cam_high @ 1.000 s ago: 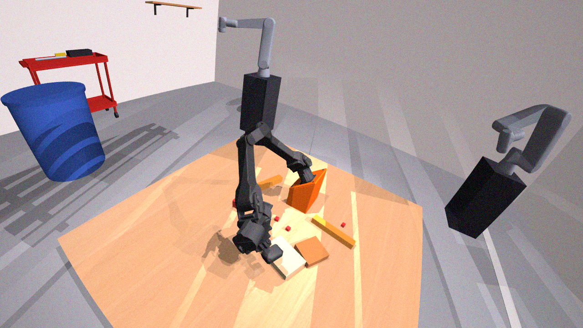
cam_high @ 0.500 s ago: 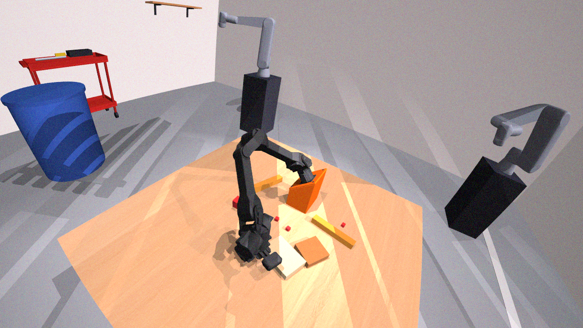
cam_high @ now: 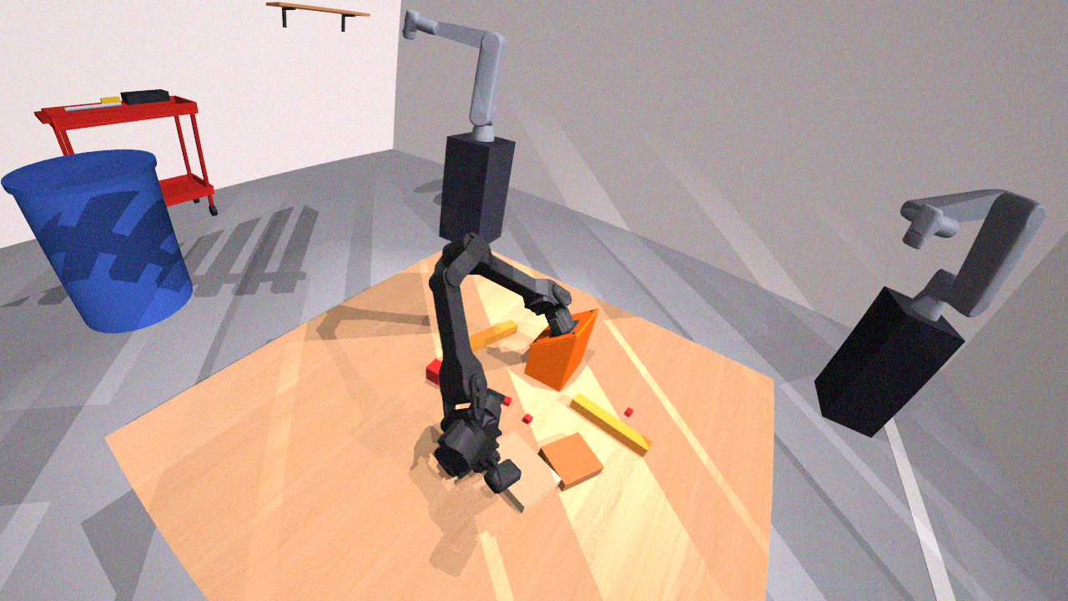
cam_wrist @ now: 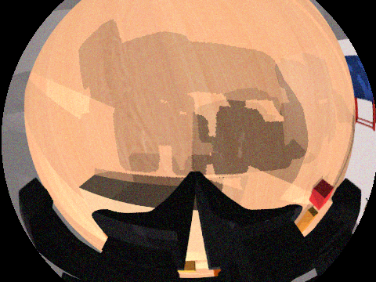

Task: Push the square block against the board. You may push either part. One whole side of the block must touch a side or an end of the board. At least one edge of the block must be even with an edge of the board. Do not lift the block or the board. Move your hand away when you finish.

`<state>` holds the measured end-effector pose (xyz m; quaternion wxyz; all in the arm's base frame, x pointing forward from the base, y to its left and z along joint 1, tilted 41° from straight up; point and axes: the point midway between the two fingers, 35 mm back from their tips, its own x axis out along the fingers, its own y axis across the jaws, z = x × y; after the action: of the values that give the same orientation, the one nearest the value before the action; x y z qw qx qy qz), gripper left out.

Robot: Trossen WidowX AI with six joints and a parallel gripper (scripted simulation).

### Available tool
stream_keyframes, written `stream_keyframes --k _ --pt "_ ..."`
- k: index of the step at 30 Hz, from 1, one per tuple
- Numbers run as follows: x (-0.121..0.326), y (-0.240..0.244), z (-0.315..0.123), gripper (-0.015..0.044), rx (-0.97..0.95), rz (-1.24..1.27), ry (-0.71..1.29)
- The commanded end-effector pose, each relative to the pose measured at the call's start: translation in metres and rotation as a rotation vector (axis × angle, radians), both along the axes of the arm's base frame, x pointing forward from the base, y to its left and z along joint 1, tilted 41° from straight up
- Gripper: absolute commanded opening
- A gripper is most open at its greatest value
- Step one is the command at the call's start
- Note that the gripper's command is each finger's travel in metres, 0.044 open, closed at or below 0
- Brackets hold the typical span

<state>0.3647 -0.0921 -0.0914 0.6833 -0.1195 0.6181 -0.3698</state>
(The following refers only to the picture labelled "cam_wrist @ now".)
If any red square block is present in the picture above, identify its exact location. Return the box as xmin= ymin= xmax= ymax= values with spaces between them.
xmin=309 ymin=179 xmax=334 ymax=210

